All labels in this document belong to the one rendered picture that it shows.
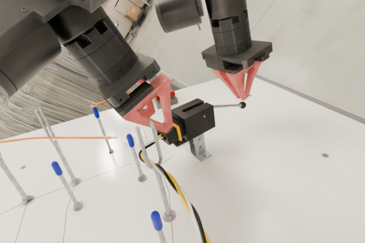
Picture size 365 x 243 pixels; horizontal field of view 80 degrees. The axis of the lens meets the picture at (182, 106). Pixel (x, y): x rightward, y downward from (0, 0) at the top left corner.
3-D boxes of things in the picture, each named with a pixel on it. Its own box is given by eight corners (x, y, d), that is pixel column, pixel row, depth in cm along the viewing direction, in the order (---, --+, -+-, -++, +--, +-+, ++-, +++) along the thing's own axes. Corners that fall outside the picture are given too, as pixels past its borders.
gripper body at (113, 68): (119, 112, 22) (63, 54, 18) (95, 87, 30) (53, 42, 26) (165, 72, 24) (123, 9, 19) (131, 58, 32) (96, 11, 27)
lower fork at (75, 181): (70, 180, 37) (31, 107, 31) (81, 176, 37) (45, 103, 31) (69, 188, 35) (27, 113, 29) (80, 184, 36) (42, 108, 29)
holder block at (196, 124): (215, 126, 36) (213, 105, 34) (188, 141, 33) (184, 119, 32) (200, 117, 39) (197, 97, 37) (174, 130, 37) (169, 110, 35)
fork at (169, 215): (172, 206, 29) (149, 116, 23) (179, 216, 28) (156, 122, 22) (159, 215, 28) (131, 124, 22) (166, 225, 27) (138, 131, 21)
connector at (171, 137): (193, 130, 34) (190, 119, 33) (168, 146, 32) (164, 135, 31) (181, 123, 36) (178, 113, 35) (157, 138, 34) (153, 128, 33)
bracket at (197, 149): (212, 155, 37) (208, 131, 35) (200, 162, 36) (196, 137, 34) (195, 143, 41) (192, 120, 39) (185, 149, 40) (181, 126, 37)
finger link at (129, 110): (158, 155, 27) (109, 105, 22) (136, 131, 33) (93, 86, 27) (196, 118, 29) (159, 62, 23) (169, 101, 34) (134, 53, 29)
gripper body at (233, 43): (246, 73, 32) (238, 21, 28) (202, 62, 39) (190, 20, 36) (274, 53, 34) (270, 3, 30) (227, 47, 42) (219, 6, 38)
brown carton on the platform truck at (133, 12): (138, 11, 736) (129, 5, 719) (142, 9, 687) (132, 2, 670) (132, 22, 738) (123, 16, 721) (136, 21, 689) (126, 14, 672)
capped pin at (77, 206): (76, 203, 33) (51, 157, 29) (85, 202, 32) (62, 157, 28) (70, 211, 31) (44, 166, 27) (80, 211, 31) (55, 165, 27)
